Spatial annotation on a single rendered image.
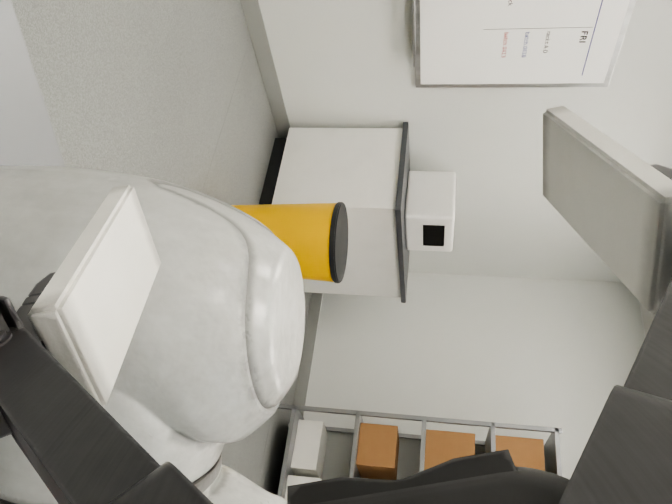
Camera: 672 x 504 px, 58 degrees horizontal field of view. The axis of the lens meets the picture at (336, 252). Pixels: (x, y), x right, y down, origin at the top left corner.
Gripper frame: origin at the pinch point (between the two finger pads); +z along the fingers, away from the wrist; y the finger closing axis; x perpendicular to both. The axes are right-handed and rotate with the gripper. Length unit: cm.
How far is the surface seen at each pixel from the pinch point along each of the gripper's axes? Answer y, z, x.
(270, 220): -36, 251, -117
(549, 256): 161, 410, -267
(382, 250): 21, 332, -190
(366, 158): 20, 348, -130
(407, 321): 38, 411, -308
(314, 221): -15, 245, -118
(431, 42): 65, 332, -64
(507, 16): 103, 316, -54
